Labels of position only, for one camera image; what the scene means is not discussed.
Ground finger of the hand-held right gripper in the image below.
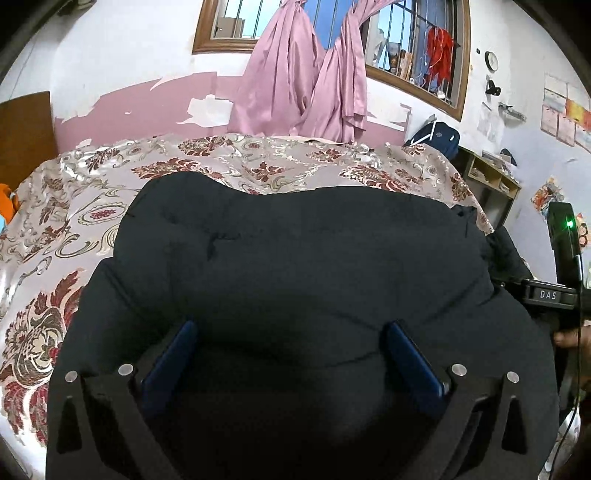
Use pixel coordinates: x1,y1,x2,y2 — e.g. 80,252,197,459
489,276,527,303

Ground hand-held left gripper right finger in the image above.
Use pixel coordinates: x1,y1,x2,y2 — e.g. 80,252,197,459
381,320,529,480

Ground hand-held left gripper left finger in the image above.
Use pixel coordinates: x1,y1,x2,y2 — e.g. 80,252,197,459
55,318,199,480

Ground black padded jacket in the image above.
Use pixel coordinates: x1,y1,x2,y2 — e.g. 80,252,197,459
46,173,561,480

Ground person's right hand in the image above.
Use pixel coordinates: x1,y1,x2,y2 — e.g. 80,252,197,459
553,323,591,354

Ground wooden cubby shelf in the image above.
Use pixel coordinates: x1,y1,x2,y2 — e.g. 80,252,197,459
455,148,522,227

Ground dark blue bag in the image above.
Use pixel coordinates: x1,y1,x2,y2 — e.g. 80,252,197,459
404,121,460,160

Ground floral satin bedspread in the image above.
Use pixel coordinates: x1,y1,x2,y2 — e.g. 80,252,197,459
0,133,495,467

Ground orange blue brown cloth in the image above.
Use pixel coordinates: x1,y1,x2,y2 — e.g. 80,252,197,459
0,184,19,227

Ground red hanging garment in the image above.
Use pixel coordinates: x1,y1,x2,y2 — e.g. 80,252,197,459
426,27,455,84

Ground pink curtain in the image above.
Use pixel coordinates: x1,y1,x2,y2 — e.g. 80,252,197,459
300,0,398,144
228,0,328,139

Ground brown wooden headboard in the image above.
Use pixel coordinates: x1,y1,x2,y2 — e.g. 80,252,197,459
0,91,58,192

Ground colourful wall sticker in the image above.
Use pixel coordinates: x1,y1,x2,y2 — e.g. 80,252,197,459
531,178,566,214

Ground wall calendar sheets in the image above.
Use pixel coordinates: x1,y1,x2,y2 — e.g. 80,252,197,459
540,74,591,154

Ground small wall rack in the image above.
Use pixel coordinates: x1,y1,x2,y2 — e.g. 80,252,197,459
498,102,527,123

